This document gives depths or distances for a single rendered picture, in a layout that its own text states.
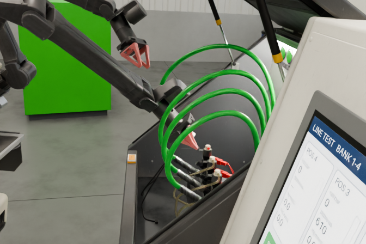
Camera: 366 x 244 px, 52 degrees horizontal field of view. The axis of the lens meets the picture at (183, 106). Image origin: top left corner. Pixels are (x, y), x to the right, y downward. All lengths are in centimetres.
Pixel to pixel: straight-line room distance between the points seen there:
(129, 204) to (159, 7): 657
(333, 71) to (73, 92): 395
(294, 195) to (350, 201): 13
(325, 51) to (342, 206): 26
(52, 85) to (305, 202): 395
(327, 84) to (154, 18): 700
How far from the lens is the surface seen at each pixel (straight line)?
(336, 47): 64
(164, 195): 145
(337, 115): 58
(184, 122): 112
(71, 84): 439
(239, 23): 801
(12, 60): 146
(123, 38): 130
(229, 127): 151
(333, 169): 56
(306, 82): 69
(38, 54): 430
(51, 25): 89
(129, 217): 113
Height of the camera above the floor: 160
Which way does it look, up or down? 19 degrees down
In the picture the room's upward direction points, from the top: 4 degrees clockwise
